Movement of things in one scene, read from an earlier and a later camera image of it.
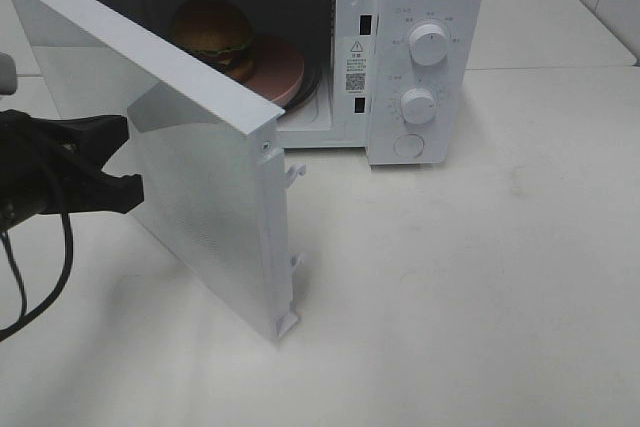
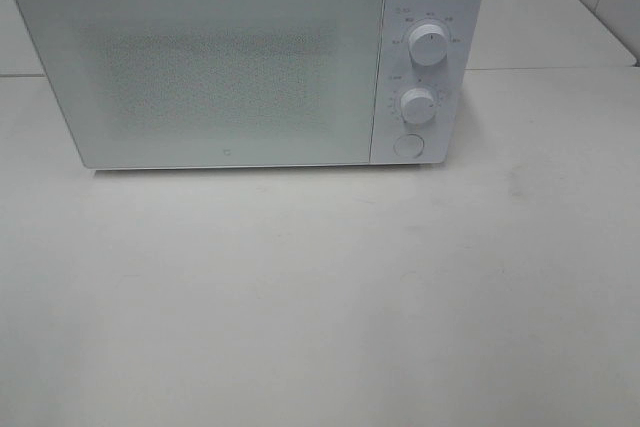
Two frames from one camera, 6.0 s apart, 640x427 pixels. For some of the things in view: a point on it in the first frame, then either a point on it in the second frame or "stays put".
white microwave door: x=196 y=165 → x=211 y=69
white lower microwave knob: x=417 y=106 stays put
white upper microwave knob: x=429 y=44 stays put
